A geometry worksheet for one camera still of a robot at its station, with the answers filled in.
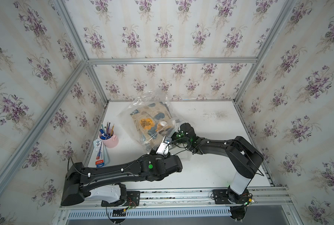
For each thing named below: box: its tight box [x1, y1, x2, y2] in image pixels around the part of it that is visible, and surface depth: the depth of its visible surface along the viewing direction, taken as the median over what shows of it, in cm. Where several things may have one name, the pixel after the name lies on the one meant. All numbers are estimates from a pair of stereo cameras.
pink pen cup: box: [98, 128, 119, 149], surface depth 90 cm
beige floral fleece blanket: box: [130, 101, 176, 150], surface depth 93 cm
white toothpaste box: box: [95, 138, 105, 168], surface depth 88 cm
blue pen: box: [99, 128, 109, 140], surface depth 88 cm
